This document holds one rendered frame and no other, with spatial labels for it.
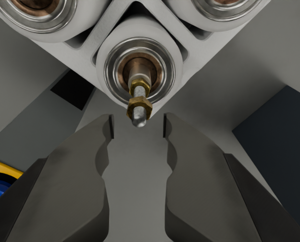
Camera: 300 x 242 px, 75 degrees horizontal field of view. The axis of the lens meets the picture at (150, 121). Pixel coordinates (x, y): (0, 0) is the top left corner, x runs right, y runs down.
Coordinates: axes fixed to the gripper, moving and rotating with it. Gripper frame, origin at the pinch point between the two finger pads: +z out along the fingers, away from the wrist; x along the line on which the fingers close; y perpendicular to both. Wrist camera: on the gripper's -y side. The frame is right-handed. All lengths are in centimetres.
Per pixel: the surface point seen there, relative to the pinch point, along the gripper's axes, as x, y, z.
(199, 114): 15.7, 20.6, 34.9
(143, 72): 0.4, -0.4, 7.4
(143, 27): 0.5, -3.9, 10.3
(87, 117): -14.6, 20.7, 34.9
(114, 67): -2.6, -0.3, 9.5
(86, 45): -7.0, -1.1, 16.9
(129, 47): -0.9, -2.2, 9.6
